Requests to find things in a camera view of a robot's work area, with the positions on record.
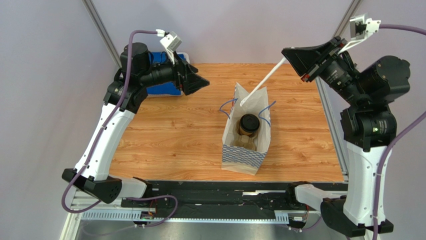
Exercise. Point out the white straw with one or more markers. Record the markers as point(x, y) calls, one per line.
point(272, 71)

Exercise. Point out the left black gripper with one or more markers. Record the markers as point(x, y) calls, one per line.
point(188, 81)

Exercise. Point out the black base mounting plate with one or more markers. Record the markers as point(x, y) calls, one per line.
point(235, 200)

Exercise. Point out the blue folded towel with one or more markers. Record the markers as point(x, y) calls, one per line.
point(163, 88)

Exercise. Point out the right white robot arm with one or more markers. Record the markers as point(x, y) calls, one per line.
point(368, 127)

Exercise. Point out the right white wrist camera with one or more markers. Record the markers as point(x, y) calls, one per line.
point(361, 28)

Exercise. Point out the black plastic cup lid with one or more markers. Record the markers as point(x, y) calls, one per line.
point(249, 117)

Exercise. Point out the aluminium rail frame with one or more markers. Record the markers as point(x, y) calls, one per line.
point(111, 221)

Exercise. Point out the grey pulp cup carrier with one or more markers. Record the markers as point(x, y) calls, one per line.
point(246, 142)

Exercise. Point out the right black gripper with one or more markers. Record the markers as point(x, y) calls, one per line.
point(319, 61)

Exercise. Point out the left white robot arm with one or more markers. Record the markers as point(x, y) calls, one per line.
point(121, 103)

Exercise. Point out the white plastic basket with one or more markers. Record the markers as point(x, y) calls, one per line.
point(166, 94)

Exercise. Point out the brown paper coffee cup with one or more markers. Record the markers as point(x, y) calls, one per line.
point(248, 133)

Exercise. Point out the blue checkered paper bag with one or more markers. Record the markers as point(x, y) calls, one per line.
point(238, 159)

